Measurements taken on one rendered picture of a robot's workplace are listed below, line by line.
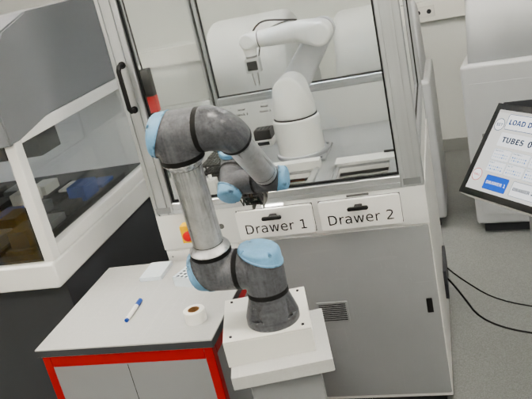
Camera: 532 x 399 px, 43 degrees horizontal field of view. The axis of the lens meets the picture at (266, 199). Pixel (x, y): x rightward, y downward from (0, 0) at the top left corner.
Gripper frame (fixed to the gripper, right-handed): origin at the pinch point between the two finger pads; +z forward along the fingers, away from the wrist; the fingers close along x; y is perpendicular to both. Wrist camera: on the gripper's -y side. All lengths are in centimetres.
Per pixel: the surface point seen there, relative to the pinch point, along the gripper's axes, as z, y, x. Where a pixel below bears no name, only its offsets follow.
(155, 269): 18, 14, -47
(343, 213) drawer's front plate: 14.8, -0.5, 25.6
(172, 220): 12.5, -4.3, -40.2
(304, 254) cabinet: 28.5, 7.1, 8.0
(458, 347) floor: 111, 16, 58
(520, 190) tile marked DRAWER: -12, 15, 83
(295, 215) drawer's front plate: 13.9, -1.1, 8.3
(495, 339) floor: 114, 12, 74
